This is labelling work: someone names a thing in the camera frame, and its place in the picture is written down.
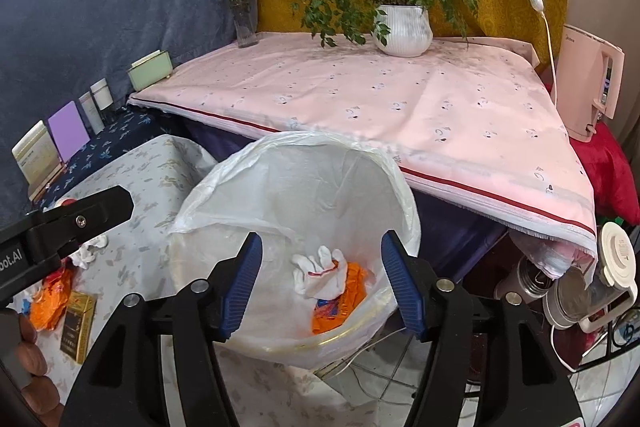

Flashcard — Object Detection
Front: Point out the white-lined trash bin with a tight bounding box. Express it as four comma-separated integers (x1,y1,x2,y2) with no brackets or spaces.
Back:
168,131,421,369

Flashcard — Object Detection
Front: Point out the white jar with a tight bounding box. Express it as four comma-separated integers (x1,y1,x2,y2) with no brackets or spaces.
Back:
90,78,114,112

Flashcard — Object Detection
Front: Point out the rabbit print tablecloth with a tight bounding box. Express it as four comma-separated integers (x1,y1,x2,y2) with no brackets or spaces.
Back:
8,133,417,427

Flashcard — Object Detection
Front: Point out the person's left hand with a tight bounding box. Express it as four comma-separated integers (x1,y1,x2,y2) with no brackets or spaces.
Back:
15,314,64,427

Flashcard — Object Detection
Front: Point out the white tube bottle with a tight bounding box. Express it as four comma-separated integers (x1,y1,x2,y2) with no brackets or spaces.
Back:
78,92,105,134

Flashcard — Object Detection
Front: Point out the white cotton glove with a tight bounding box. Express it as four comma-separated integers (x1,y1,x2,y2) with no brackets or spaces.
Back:
68,234,108,270
291,246,347,300

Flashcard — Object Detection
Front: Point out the navy floral cloth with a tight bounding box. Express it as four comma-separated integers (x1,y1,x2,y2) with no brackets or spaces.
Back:
37,105,166,210

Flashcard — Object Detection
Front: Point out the orange snack wrapper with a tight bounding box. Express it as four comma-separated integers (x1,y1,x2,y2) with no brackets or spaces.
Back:
311,262,369,335

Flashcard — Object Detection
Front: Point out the green tissue box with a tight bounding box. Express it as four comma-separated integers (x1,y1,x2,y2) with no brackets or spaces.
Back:
128,50,174,92

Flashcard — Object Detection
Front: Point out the purple card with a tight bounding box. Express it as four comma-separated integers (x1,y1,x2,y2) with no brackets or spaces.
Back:
48,101,90,162

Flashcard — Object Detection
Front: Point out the desk calendar on stand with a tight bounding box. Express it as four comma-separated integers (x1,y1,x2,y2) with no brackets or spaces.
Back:
12,120,65,202

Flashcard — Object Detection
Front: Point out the pink sheet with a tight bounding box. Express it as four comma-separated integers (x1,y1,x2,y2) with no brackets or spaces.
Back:
129,32,598,277

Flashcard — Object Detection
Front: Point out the gold cigarette box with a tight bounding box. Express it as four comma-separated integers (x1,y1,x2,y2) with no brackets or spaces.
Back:
60,291,96,364

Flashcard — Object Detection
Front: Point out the pink electric kettle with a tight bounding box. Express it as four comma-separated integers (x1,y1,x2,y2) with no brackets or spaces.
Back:
555,24,625,143

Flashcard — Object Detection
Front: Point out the red cloth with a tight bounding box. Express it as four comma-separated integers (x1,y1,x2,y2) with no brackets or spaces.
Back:
544,81,640,228

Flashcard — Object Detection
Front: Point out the orange plastic bag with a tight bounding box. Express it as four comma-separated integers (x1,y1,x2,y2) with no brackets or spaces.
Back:
29,260,75,332

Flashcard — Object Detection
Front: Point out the blue fabric backdrop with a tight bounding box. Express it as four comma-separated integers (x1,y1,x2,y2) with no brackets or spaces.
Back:
1,0,235,225

